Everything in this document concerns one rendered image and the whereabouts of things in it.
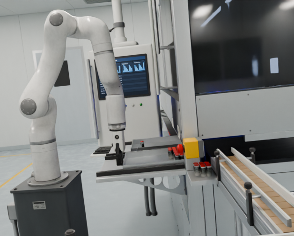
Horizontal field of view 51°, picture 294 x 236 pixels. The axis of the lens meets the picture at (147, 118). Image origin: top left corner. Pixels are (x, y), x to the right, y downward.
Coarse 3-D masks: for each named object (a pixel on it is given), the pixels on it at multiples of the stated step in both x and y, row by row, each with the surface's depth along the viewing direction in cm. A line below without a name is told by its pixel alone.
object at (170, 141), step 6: (150, 138) 198; (156, 138) 198; (162, 138) 198; (168, 138) 198; (174, 138) 198; (132, 144) 188; (138, 144) 198; (144, 144) 196; (150, 144) 194; (156, 144) 192; (162, 144) 190; (168, 144) 189; (174, 144) 173; (132, 150) 173; (138, 150) 173
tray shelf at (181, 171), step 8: (112, 152) 183; (112, 160) 164; (104, 168) 150; (112, 168) 149; (120, 168) 148; (104, 176) 137; (112, 176) 136; (120, 176) 135; (128, 176) 135; (136, 176) 135; (144, 176) 135; (152, 176) 135; (160, 176) 135
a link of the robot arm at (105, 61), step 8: (96, 56) 136; (104, 56) 135; (112, 56) 137; (96, 64) 137; (104, 64) 135; (112, 64) 136; (104, 72) 136; (112, 72) 136; (104, 80) 136; (112, 80) 137; (112, 88) 145; (120, 88) 147
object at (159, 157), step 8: (128, 152) 164; (136, 152) 164; (144, 152) 164; (152, 152) 164; (160, 152) 165; (128, 160) 160; (136, 160) 159; (144, 160) 157; (152, 160) 156; (160, 160) 154; (168, 160) 153; (176, 160) 139; (128, 168) 139
